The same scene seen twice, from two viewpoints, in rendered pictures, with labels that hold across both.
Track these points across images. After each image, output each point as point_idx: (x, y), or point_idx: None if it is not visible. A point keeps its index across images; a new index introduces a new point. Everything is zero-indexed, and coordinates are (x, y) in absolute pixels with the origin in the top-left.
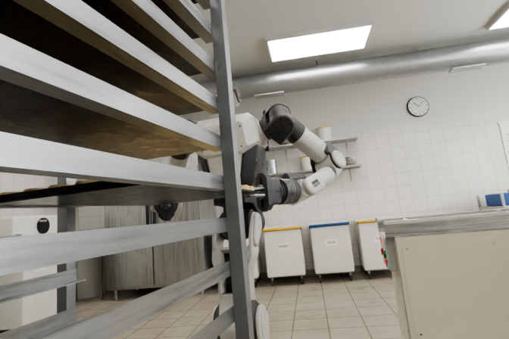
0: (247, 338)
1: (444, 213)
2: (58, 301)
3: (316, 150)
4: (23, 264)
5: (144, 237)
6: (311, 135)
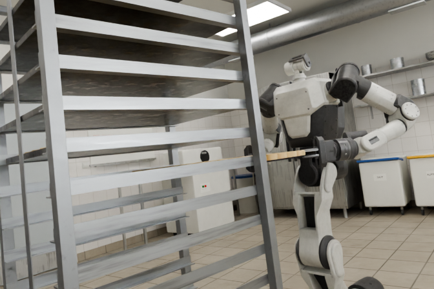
0: (272, 265)
1: None
2: (177, 228)
3: (385, 104)
4: (113, 226)
5: (178, 208)
6: (378, 91)
